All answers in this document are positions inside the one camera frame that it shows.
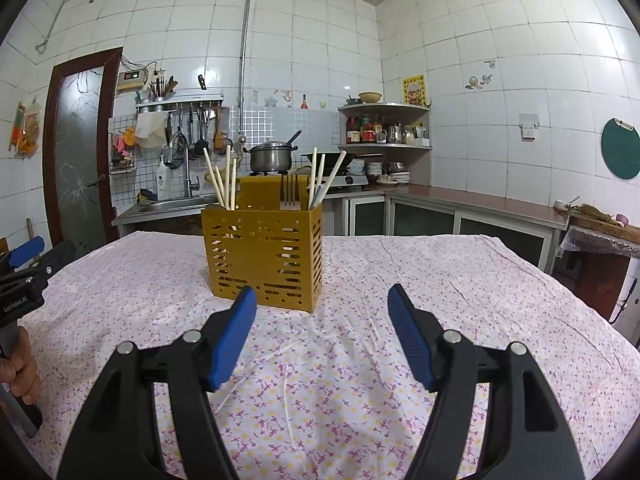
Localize beige wall control box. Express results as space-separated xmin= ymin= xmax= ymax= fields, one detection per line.
xmin=115 ymin=70 xmax=151 ymax=94

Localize steel cup with utensils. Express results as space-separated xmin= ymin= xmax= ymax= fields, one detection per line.
xmin=148 ymin=75 xmax=179 ymax=101

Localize brown frosted glass door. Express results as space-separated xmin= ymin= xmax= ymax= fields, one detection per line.
xmin=42 ymin=47 xmax=124 ymax=257

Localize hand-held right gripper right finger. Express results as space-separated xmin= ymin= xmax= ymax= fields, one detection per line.
xmin=387 ymin=283 xmax=586 ymax=480

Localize floral pink tablecloth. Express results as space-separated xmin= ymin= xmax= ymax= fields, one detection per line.
xmin=12 ymin=230 xmax=640 ymax=480

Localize metal fork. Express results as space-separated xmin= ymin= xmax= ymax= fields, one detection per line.
xmin=280 ymin=173 xmax=301 ymax=211

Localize round green cutting board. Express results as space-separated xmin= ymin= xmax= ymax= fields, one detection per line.
xmin=600 ymin=117 xmax=640 ymax=180

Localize white soap bottle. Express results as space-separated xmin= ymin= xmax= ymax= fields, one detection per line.
xmin=155 ymin=154 xmax=174 ymax=200

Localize steel cooking pot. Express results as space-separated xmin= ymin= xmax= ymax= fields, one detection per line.
xmin=248 ymin=140 xmax=294 ymax=176

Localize stack of white plates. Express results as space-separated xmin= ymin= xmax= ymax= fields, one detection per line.
xmin=367 ymin=161 xmax=411 ymax=185

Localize yellow wall poster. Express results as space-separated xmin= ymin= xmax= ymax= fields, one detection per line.
xmin=401 ymin=74 xmax=429 ymax=108

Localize row of hanging kitchen utensils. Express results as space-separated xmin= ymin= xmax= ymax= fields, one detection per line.
xmin=164 ymin=104 xmax=234 ymax=154

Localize glass door base cabinets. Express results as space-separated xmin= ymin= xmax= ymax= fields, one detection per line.
xmin=343 ymin=195 xmax=561 ymax=273

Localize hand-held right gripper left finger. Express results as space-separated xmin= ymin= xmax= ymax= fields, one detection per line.
xmin=57 ymin=285 xmax=258 ymax=480

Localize yellow slotted utensil holder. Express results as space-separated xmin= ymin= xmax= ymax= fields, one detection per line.
xmin=201 ymin=175 xmax=325 ymax=314

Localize steel wall utensil rack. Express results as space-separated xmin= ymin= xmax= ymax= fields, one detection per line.
xmin=134 ymin=90 xmax=225 ymax=114

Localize person's left hand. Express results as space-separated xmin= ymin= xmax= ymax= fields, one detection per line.
xmin=0 ymin=326 xmax=43 ymax=404

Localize wooden chopping block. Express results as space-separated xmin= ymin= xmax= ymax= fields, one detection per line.
xmin=565 ymin=204 xmax=640 ymax=235

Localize steel faucet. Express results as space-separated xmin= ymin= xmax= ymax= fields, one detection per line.
xmin=167 ymin=132 xmax=201 ymax=199

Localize black wok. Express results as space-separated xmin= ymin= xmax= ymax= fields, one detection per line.
xmin=301 ymin=151 xmax=386 ymax=172

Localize steel corner shelf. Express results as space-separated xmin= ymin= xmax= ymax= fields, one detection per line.
xmin=337 ymin=102 xmax=434 ymax=186

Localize steel gas stove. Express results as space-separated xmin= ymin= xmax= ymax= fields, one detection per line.
xmin=240 ymin=169 xmax=370 ymax=194

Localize hanging orange plastic bag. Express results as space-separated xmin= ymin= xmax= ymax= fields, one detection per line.
xmin=9 ymin=102 xmax=41 ymax=159

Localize grey wall pipe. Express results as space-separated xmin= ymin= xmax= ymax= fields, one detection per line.
xmin=35 ymin=0 xmax=256 ymax=137

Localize white wall socket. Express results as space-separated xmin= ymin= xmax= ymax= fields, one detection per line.
xmin=518 ymin=113 xmax=541 ymax=140

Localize wire wall basket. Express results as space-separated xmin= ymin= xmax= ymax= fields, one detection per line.
xmin=108 ymin=129 xmax=137 ymax=176

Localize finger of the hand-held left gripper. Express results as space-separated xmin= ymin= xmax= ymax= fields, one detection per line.
xmin=35 ymin=240 xmax=77 ymax=281
xmin=6 ymin=237 xmax=47 ymax=270

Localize white hanging towel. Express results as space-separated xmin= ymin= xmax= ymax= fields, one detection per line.
xmin=134 ymin=112 xmax=169 ymax=149

